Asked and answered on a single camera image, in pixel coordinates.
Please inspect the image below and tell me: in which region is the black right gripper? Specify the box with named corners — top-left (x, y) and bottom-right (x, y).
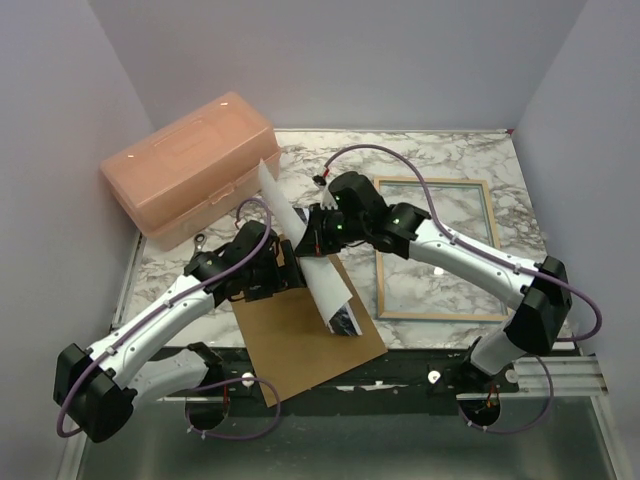
top-left (296, 202), bottom-right (369, 255)

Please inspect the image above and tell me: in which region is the printed photo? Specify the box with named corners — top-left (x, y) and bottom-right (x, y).
top-left (258, 160), bottom-right (362, 336)

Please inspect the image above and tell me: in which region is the brown cardboard backing board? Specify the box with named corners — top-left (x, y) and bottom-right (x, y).
top-left (232, 255), bottom-right (387, 406)

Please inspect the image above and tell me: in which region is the blue wooden picture frame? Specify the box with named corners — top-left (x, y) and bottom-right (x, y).
top-left (376, 178), bottom-right (509, 323)

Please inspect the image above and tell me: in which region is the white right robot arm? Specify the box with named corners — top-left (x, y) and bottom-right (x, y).
top-left (295, 171), bottom-right (572, 392)

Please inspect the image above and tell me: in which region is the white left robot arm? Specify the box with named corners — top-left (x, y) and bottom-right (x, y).
top-left (53, 220), bottom-right (305, 443)

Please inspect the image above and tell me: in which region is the silver ratchet wrench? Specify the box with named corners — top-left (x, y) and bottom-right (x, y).
top-left (190, 232), bottom-right (207, 261)

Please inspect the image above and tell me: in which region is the translucent orange plastic box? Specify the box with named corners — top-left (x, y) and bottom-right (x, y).
top-left (100, 92), bottom-right (281, 251)

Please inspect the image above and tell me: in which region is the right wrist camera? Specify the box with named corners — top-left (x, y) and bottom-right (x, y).
top-left (312, 175), bottom-right (338, 210)

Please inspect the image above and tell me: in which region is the aluminium mounting rail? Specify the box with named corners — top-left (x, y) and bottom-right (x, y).
top-left (79, 349), bottom-right (609, 401)

